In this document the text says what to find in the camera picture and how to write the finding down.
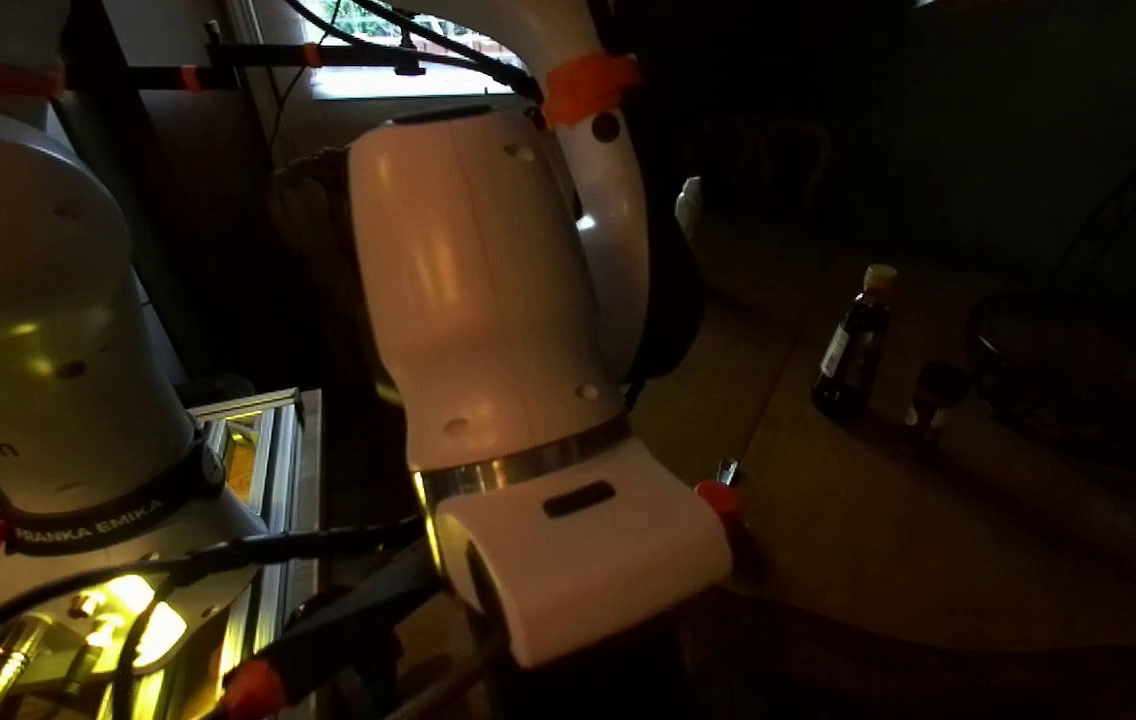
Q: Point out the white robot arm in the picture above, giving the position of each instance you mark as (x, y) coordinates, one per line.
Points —
(489, 292)

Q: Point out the white plastic bottle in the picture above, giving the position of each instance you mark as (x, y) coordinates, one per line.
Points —
(689, 203)

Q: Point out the dark labelled glass bottle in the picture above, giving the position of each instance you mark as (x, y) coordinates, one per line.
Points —
(852, 352)

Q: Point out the white door with window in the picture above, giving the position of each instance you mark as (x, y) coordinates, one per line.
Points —
(340, 85)

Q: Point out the small dark jar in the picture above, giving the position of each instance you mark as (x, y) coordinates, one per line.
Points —
(932, 401)

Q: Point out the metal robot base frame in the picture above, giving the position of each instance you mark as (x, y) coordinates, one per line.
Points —
(271, 455)

